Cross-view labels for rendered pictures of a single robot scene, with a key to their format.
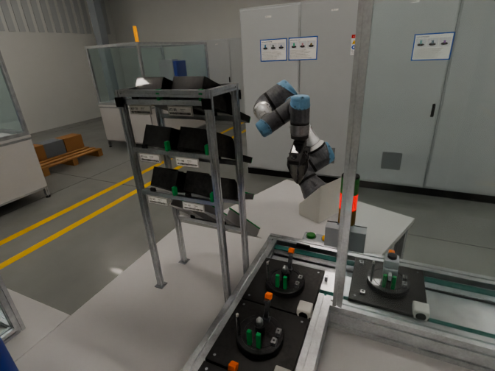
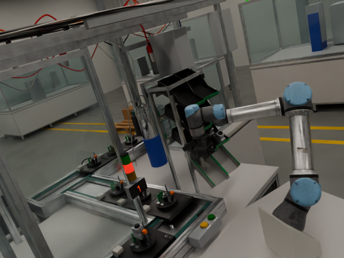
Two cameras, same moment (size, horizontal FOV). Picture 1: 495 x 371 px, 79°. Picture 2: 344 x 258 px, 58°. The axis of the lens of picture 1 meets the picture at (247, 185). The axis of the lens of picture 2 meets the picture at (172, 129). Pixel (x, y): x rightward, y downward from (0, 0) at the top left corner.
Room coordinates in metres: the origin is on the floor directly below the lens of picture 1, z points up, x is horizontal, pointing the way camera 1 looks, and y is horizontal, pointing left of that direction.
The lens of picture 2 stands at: (1.61, -1.68, 1.98)
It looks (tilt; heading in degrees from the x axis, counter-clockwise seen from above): 18 degrees down; 111
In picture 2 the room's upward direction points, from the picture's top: 16 degrees counter-clockwise
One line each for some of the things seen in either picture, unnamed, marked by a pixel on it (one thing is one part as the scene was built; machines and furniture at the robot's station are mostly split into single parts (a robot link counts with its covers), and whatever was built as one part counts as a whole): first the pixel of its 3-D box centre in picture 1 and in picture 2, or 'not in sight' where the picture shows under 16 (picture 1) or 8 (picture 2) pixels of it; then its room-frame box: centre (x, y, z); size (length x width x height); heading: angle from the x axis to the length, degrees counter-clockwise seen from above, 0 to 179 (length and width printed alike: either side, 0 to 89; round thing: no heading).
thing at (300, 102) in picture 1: (300, 110); (194, 116); (1.20, -0.22, 1.53); 0.09 x 0.08 x 0.11; 2
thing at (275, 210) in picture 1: (310, 218); (283, 242); (1.52, -0.36, 0.84); 0.90 x 0.70 x 0.03; 44
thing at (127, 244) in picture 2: not in sight; (144, 245); (0.83, -0.48, 0.96); 0.24 x 0.24 x 0.02; 65
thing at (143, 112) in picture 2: not in sight; (144, 116); (0.51, 0.71, 1.32); 0.14 x 0.14 x 0.38
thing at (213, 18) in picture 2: not in sight; (230, 66); (1.19, 1.63, 1.43); 0.30 x 0.09 x 1.13; 65
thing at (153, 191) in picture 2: (259, 327); (138, 191); (0.64, -0.01, 1.01); 0.24 x 0.24 x 0.13; 65
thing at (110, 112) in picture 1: (158, 86); not in sight; (7.13, 1.88, 1.13); 2.26 x 1.36 x 2.25; 154
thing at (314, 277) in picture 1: (285, 274); (165, 197); (0.86, -0.12, 1.01); 0.24 x 0.24 x 0.13; 65
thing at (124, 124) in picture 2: not in sight; (137, 118); (-1.52, 4.69, 0.20); 1.20 x 0.80 x 0.41; 154
